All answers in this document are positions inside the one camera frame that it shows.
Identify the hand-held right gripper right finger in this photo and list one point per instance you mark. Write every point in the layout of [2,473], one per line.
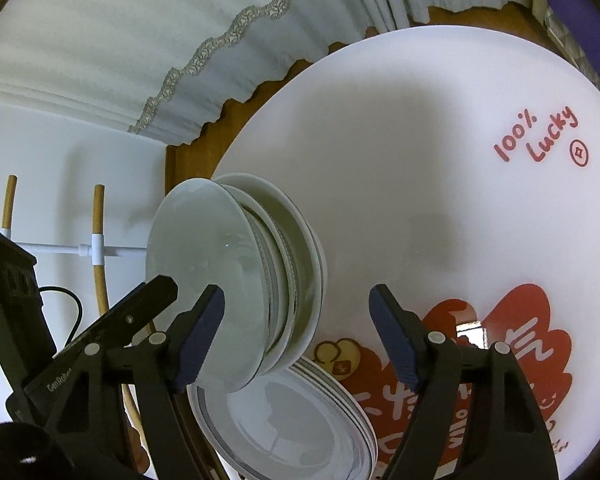
[395,335]

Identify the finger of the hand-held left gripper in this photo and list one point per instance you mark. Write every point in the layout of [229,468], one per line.
[150,295]

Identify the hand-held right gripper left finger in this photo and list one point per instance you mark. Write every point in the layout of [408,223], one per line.
[200,340]

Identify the white bowl grey band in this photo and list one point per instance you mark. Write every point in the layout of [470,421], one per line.
[205,240]
[307,260]

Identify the white bowl red label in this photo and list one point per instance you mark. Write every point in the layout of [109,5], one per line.
[280,260]

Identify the round pink printed table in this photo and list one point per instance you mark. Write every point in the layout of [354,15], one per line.
[405,160]

